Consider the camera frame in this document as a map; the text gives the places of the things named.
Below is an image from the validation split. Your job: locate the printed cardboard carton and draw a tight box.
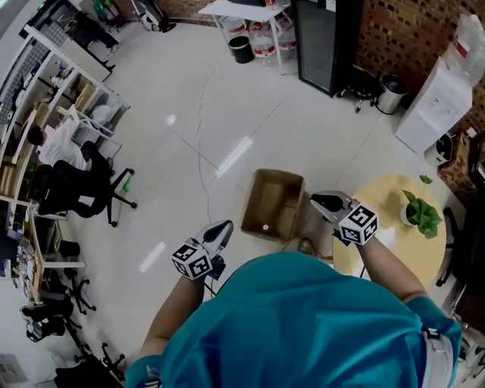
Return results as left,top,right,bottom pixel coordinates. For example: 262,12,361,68
439,130,485,198

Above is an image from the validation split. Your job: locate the white side table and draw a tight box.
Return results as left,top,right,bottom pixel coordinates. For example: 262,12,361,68
199,0,293,77

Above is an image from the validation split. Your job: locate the white storage shelf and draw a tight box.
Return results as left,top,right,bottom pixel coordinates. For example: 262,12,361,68
0,26,130,198

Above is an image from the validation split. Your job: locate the person's right forearm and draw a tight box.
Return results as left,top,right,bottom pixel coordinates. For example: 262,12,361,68
355,238,429,304

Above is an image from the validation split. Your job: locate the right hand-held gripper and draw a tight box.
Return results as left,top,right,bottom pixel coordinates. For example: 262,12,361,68
310,190,380,248

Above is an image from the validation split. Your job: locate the black glass-door fridge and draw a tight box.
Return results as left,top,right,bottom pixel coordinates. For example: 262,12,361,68
291,0,365,98

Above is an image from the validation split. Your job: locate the steel trash bin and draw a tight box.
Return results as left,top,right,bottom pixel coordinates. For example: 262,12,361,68
377,74,409,114

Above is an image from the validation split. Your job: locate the person's left forearm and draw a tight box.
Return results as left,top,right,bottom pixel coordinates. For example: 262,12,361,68
142,278,224,361

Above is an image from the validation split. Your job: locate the black swivel office chair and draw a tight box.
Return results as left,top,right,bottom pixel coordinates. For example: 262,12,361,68
28,139,138,228

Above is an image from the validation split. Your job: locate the potted green plant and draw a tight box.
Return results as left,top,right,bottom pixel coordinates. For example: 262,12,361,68
399,174,444,239

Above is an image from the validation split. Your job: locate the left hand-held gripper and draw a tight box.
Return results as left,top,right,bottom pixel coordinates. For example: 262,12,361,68
171,220,233,282

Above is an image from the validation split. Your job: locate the cluttered wooden desk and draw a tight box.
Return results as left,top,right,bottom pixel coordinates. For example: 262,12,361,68
0,196,88,300

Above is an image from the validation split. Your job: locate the black high-back office chair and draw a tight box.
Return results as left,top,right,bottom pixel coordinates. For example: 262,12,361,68
435,189,485,289

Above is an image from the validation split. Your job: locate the large clear dispenser jug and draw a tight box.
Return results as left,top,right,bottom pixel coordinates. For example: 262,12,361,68
449,13,485,88

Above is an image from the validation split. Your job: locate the black wheeled stool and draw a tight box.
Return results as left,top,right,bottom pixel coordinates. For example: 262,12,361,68
340,67,380,113

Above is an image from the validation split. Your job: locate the person's right shoe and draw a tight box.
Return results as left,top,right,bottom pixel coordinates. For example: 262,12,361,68
297,237,319,255

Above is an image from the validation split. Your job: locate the person's teal shirt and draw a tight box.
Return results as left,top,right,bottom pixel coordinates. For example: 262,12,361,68
124,252,463,388

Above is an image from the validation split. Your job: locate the round wooden table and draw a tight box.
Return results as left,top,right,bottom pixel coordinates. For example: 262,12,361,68
332,174,447,289

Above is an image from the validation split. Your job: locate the brown cardboard box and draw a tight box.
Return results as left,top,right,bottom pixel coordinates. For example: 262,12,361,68
240,168,306,243

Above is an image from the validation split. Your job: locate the black trash bin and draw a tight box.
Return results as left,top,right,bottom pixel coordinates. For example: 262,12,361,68
228,36,255,64

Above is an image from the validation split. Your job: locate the white water dispenser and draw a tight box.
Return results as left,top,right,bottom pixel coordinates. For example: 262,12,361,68
395,56,474,155

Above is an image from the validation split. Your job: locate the small white air purifier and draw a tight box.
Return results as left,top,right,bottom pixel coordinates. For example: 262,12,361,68
424,132,458,167

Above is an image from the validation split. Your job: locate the grey shoulder strap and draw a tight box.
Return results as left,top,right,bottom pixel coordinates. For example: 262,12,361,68
422,327,455,388

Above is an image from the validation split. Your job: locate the black scooter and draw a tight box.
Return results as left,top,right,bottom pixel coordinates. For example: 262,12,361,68
130,0,177,33

